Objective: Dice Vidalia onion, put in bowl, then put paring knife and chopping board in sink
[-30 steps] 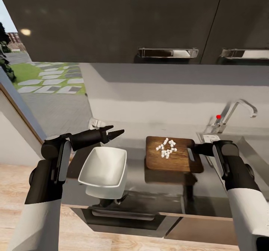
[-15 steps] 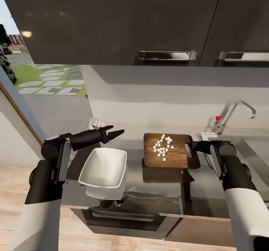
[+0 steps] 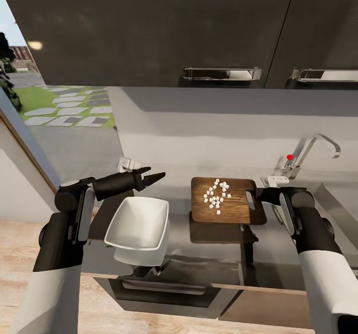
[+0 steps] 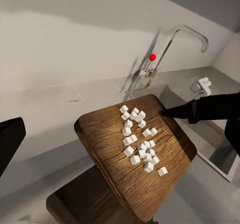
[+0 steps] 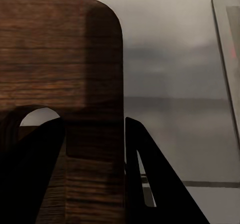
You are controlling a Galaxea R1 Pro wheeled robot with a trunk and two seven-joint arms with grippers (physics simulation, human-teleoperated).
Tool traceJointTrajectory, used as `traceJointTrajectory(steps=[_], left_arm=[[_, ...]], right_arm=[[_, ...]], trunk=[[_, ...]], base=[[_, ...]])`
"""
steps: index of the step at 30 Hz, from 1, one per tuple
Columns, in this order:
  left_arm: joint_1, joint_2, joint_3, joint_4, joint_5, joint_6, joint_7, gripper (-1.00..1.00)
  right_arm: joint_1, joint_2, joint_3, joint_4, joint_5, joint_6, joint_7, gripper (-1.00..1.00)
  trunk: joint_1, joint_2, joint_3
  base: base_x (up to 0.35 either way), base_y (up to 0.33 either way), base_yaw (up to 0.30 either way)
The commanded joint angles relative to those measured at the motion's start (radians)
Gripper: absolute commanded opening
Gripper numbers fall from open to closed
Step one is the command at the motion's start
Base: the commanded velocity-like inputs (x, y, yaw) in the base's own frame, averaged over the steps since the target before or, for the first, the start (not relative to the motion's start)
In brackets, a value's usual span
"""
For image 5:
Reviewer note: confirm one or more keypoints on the cutting board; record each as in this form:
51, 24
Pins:
67, 55

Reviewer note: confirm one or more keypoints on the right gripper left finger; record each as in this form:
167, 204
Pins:
25, 172

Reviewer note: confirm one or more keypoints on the drop in sink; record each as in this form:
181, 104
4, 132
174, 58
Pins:
227, 19

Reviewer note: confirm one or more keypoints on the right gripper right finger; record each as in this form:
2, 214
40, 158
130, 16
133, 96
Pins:
174, 204

